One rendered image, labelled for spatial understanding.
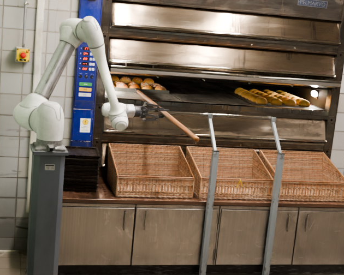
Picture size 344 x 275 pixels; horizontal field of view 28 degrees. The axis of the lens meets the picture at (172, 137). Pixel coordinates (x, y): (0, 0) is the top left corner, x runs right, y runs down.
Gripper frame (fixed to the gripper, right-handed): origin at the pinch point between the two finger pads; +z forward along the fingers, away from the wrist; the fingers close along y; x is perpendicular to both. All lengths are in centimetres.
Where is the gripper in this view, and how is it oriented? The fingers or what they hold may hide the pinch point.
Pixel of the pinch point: (164, 112)
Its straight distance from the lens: 454.9
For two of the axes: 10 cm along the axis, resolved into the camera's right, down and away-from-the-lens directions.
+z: 9.7, 0.4, 2.5
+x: 2.4, 2.2, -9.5
